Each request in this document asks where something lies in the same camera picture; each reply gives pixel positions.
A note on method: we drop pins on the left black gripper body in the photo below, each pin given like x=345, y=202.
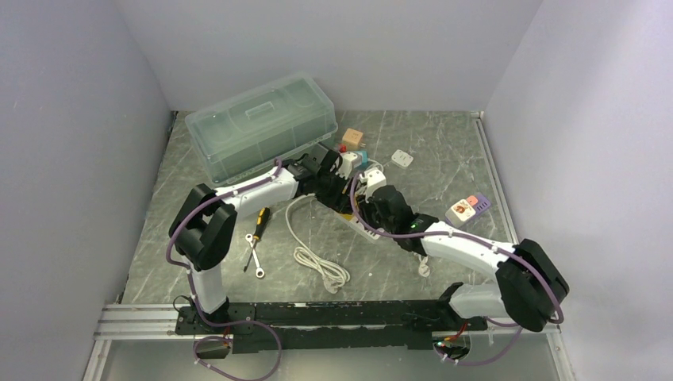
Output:
x=328, y=190

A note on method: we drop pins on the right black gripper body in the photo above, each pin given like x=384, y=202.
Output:
x=372, y=211

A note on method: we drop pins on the white power strip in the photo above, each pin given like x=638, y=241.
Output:
x=360, y=229

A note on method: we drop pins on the beige cube plug adapter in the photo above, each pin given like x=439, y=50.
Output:
x=352, y=139

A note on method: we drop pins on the teal power strip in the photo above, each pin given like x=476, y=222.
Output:
x=362, y=160

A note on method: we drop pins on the white plug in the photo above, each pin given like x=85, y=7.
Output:
x=401, y=158

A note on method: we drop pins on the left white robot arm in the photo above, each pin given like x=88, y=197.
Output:
x=202, y=232

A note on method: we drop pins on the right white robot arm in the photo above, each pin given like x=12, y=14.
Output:
x=524, y=284

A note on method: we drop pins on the white cube socket red print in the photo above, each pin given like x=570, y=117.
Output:
x=460, y=213

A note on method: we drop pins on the yellow black screwdriver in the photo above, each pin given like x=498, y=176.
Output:
x=261, y=223

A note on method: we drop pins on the clear plastic storage box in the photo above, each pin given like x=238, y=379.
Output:
x=247, y=132

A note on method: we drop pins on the purple power strip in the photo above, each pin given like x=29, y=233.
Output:
x=479, y=203

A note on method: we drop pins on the silver combination wrench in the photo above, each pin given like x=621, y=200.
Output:
x=253, y=257

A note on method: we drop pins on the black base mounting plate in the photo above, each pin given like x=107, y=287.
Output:
x=413, y=324

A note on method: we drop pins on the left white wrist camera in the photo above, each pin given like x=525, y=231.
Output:
x=348, y=162

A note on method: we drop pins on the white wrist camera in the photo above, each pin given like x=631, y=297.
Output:
x=371, y=180
x=348, y=162

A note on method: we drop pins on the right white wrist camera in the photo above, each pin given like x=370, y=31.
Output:
x=371, y=180

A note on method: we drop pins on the aluminium frame rail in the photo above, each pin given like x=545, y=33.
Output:
x=156, y=322

